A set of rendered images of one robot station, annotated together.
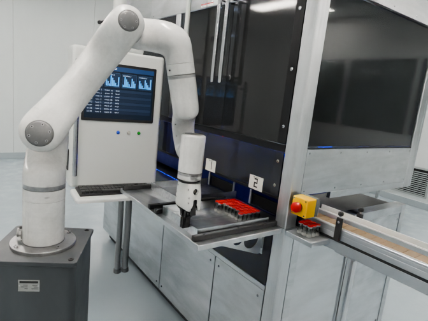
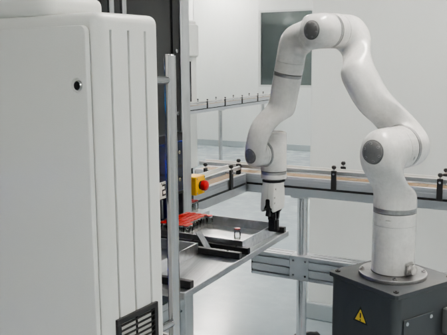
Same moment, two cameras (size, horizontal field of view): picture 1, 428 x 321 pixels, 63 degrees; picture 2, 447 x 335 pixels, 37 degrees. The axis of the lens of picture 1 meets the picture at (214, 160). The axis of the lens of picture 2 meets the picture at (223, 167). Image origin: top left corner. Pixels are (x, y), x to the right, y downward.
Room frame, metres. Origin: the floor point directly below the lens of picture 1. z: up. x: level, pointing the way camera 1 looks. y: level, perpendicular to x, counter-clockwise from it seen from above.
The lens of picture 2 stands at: (2.23, 1.95, 1.47)
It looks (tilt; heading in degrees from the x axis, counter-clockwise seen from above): 9 degrees down; 245
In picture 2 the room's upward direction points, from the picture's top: straight up
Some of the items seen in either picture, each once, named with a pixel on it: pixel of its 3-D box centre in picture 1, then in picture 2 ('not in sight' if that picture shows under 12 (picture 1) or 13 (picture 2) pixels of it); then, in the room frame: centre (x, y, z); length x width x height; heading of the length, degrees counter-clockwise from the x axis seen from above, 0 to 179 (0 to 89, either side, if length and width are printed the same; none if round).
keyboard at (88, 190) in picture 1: (116, 188); not in sight; (1.83, 0.51, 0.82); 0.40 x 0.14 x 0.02; 122
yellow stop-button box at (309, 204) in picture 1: (304, 206); (193, 184); (1.28, -0.36, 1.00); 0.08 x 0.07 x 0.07; 127
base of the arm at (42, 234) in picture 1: (44, 214); (393, 242); (1.03, 0.51, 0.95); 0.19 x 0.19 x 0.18
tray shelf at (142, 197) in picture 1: (200, 207); (177, 249); (1.51, 0.04, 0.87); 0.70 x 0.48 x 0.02; 37
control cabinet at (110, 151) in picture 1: (114, 116); (41, 198); (2.01, 0.60, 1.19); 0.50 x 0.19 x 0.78; 122
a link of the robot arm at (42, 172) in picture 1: (46, 146); (390, 170); (1.06, 0.52, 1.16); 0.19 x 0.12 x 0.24; 19
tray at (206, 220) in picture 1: (214, 215); (215, 230); (1.34, -0.03, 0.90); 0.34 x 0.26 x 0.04; 127
